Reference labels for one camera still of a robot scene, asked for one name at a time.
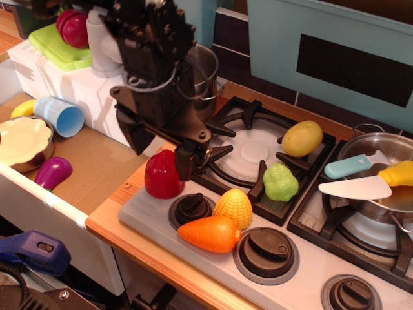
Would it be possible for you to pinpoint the blue clamp handle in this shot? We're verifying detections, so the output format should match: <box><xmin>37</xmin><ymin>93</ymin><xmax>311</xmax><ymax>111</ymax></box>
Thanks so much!
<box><xmin>1</xmin><ymin>231</ymin><xmax>72</xmax><ymax>276</ymax></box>

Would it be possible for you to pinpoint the yellow toy lemon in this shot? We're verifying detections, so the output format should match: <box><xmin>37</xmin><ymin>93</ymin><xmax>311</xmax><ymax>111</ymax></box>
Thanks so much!
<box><xmin>10</xmin><ymin>99</ymin><xmax>37</xmax><ymax>119</ymax></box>

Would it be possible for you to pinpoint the green cutting board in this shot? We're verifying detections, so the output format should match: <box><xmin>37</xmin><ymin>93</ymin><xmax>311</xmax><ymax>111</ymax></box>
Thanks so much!
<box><xmin>28</xmin><ymin>23</ymin><xmax>92</xmax><ymax>71</ymax></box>

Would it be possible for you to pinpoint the light blue handled utensil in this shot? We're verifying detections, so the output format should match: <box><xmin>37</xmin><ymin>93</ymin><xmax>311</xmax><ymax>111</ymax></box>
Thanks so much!
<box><xmin>324</xmin><ymin>150</ymin><xmax>392</xmax><ymax>179</ymax></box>

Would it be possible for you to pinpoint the yellow toy potato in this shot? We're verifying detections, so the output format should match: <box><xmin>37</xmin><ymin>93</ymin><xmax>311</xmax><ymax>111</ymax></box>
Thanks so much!
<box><xmin>281</xmin><ymin>120</ymin><xmax>323</xmax><ymax>158</ymax></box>

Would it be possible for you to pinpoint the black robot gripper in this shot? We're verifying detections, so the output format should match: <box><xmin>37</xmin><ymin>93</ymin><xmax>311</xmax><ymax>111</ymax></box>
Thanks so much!
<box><xmin>110</xmin><ymin>54</ymin><xmax>212</xmax><ymax>181</ymax></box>

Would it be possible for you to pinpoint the left black stove knob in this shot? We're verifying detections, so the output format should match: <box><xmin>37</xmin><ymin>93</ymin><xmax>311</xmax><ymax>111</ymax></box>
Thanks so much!
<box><xmin>168</xmin><ymin>193</ymin><xmax>215</xmax><ymax>230</ymax></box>

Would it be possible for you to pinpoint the right black burner grate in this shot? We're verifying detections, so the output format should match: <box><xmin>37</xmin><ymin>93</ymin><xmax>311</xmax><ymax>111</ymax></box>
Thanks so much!
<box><xmin>286</xmin><ymin>138</ymin><xmax>413</xmax><ymax>285</ymax></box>

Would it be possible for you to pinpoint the magenta toy fruit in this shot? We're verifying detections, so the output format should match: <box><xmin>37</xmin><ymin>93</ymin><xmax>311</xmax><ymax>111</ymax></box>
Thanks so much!
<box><xmin>56</xmin><ymin>9</ymin><xmax>89</xmax><ymax>48</ymax></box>

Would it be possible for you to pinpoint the red toy sweet potato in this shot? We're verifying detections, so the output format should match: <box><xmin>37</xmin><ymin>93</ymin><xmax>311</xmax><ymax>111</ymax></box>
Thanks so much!
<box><xmin>144</xmin><ymin>150</ymin><xmax>185</xmax><ymax>199</ymax></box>

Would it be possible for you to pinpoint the shallow steel pan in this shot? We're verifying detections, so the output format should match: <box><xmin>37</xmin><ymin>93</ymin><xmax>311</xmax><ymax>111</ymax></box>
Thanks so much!
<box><xmin>337</xmin><ymin>132</ymin><xmax>412</xmax><ymax>233</ymax></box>

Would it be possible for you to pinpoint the purple toy eggplant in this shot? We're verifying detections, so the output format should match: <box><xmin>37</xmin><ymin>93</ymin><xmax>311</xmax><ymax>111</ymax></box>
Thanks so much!
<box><xmin>34</xmin><ymin>156</ymin><xmax>73</xmax><ymax>192</ymax></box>

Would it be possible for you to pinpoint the cream scalloped plate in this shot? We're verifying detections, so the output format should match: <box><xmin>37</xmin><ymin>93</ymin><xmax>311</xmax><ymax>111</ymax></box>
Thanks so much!
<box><xmin>0</xmin><ymin>116</ymin><xmax>53</xmax><ymax>167</ymax></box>

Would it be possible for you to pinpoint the middle black stove knob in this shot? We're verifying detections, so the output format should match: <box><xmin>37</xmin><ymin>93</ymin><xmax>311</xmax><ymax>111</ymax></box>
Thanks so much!
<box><xmin>232</xmin><ymin>227</ymin><xmax>300</xmax><ymax>286</ymax></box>

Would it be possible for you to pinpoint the right black stove knob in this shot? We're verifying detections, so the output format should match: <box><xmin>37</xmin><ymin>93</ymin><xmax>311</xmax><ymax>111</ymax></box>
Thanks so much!
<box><xmin>321</xmin><ymin>274</ymin><xmax>383</xmax><ymax>310</ymax></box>

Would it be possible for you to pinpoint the light blue plastic cup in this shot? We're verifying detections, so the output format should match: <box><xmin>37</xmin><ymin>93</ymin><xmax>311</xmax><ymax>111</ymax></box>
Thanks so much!
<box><xmin>34</xmin><ymin>97</ymin><xmax>85</xmax><ymax>138</ymax></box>

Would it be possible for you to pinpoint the orange toy carrot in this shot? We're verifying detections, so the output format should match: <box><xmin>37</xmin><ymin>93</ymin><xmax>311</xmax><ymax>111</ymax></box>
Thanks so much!
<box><xmin>177</xmin><ymin>216</ymin><xmax>242</xmax><ymax>254</ymax></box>

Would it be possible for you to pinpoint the grey toy stovetop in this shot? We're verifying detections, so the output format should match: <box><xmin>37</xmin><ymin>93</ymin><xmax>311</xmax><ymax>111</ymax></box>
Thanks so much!
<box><xmin>117</xmin><ymin>95</ymin><xmax>413</xmax><ymax>310</ymax></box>

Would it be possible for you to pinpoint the tall steel pot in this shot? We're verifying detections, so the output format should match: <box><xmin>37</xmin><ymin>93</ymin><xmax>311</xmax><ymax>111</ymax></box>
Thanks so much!
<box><xmin>186</xmin><ymin>43</ymin><xmax>225</xmax><ymax>121</ymax></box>

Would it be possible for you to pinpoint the yellow toy corn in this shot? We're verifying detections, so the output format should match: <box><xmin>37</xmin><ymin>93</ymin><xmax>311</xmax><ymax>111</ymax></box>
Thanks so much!
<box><xmin>212</xmin><ymin>189</ymin><xmax>253</xmax><ymax>230</ymax></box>

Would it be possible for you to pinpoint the green toy lettuce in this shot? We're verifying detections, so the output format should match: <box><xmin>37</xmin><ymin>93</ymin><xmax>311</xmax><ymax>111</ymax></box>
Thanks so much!
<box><xmin>263</xmin><ymin>163</ymin><xmax>299</xmax><ymax>202</ymax></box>

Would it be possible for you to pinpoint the steel bowl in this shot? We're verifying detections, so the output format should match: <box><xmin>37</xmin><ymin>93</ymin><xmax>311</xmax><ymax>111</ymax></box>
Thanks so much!
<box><xmin>0</xmin><ymin>116</ymin><xmax>56</xmax><ymax>174</ymax></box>

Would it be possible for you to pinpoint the white toy sink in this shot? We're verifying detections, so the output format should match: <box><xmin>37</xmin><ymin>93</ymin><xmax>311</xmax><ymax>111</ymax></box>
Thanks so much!
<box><xmin>1</xmin><ymin>41</ymin><xmax>163</xmax><ymax>298</ymax></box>

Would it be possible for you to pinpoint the white toy knife yellow handle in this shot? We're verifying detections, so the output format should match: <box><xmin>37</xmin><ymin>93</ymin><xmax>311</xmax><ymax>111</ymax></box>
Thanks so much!
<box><xmin>318</xmin><ymin>160</ymin><xmax>412</xmax><ymax>200</ymax></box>

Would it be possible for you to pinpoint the grey toy faucet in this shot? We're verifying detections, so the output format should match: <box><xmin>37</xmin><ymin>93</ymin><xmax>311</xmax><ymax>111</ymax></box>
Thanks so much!
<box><xmin>86</xmin><ymin>10</ymin><xmax>123</xmax><ymax>78</ymax></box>

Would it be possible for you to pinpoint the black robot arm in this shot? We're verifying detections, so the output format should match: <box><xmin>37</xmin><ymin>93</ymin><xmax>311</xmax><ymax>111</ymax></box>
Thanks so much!
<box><xmin>75</xmin><ymin>1</ymin><xmax>212</xmax><ymax>181</ymax></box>

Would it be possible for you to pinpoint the black stove knob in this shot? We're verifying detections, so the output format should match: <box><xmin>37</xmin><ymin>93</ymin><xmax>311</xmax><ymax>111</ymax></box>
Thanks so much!
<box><xmin>168</xmin><ymin>193</ymin><xmax>215</xmax><ymax>230</ymax></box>
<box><xmin>321</xmin><ymin>274</ymin><xmax>383</xmax><ymax>310</ymax></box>
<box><xmin>232</xmin><ymin>227</ymin><xmax>300</xmax><ymax>286</ymax></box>

